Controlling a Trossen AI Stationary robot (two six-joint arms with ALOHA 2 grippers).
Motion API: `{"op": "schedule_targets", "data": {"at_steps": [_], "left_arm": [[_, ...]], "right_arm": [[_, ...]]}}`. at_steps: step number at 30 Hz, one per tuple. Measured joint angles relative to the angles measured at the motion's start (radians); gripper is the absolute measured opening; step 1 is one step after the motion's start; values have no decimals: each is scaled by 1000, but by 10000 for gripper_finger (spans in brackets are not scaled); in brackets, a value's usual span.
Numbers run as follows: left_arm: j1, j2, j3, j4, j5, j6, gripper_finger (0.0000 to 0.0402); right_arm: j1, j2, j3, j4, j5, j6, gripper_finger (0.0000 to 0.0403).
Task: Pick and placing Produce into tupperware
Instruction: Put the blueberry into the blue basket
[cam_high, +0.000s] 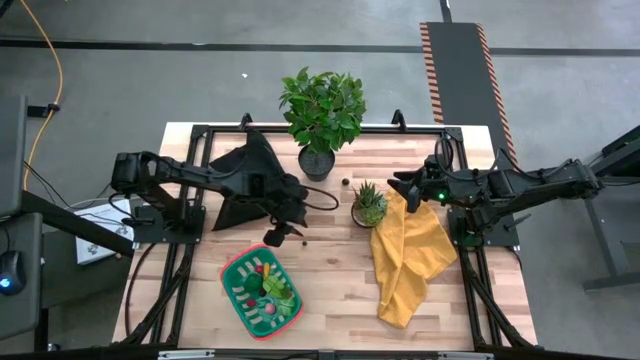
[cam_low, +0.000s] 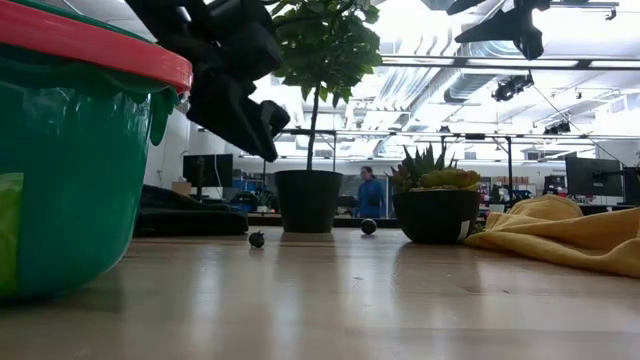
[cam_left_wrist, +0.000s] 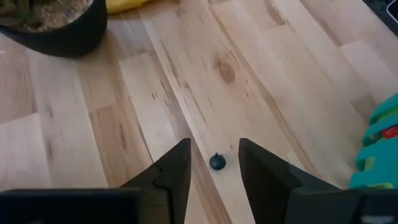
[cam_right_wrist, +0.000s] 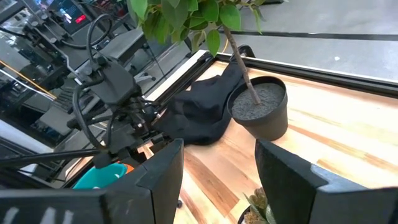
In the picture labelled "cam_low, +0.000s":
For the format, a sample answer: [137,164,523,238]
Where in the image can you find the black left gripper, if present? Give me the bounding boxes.
[124,0,290,164]

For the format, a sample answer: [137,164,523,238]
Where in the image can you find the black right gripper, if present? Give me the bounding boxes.
[447,0,551,61]

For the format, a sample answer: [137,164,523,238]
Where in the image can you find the black computer monitor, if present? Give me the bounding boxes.
[182,153,235,200]
[622,166,640,207]
[565,156,624,197]

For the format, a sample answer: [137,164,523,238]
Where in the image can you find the black ceiling spotlight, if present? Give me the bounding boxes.
[491,72,535,103]
[543,119,572,136]

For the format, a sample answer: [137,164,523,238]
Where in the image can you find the leafy plant in black pot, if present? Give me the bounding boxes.
[269,0,384,234]

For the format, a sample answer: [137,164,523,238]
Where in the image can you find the person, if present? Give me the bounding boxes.
[356,165,387,219]

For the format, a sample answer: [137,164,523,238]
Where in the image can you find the green basket with orange rim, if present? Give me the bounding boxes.
[0,0,195,301]

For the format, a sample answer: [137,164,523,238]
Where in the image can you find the succulents in black bowl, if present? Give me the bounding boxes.
[387,143,483,245]

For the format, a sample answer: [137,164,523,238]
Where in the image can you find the yellow cloth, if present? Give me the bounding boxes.
[464,193,640,279]

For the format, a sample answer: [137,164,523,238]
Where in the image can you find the black overhead rail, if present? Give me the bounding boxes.
[279,51,640,71]

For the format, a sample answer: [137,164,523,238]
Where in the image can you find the black metal table frame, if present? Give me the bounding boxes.
[247,213,401,229]

